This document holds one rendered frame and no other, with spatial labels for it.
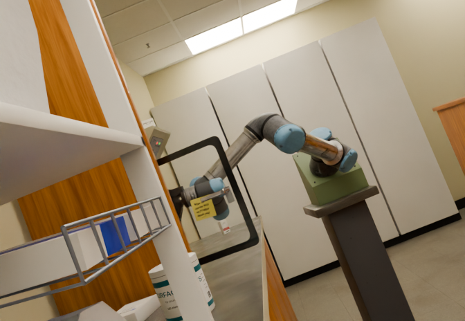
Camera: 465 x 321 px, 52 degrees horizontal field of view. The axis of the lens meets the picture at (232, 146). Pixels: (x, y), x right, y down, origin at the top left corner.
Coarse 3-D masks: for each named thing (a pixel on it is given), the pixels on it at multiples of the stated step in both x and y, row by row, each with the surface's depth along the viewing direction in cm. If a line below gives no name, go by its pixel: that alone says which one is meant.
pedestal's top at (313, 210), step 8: (360, 192) 224; (368, 192) 225; (376, 192) 225; (336, 200) 229; (344, 200) 224; (352, 200) 224; (360, 200) 224; (304, 208) 249; (312, 208) 234; (320, 208) 223; (328, 208) 223; (336, 208) 223; (312, 216) 236; (320, 216) 223
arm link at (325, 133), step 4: (320, 128) 229; (324, 128) 228; (312, 132) 228; (316, 132) 227; (320, 132) 226; (324, 132) 225; (328, 132) 224; (316, 136) 225; (320, 136) 224; (324, 136) 223; (328, 136) 222; (332, 136) 226; (328, 140) 222; (312, 156) 233
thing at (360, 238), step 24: (336, 216) 229; (360, 216) 230; (336, 240) 232; (360, 240) 229; (360, 264) 228; (384, 264) 228; (360, 288) 227; (384, 288) 227; (360, 312) 244; (384, 312) 226; (408, 312) 227
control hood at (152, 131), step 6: (150, 126) 168; (150, 132) 168; (156, 132) 174; (162, 132) 183; (168, 132) 195; (150, 138) 169; (162, 138) 187; (168, 138) 199; (162, 144) 192; (162, 150) 197; (156, 156) 191
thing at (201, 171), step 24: (216, 144) 162; (168, 168) 166; (192, 168) 164; (216, 168) 162; (192, 192) 164; (240, 192) 160; (192, 216) 164; (216, 216) 162; (240, 216) 160; (192, 240) 164; (216, 240) 162; (240, 240) 161
